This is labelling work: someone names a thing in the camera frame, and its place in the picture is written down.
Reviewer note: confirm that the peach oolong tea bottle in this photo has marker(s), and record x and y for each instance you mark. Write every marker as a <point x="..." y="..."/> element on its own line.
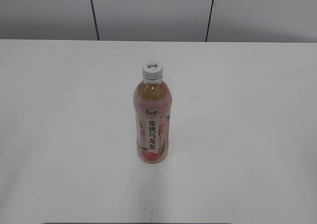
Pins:
<point x="152" y="103"/>

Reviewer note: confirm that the white bottle cap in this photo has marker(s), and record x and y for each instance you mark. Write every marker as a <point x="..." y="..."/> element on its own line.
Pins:
<point x="152" y="71"/>

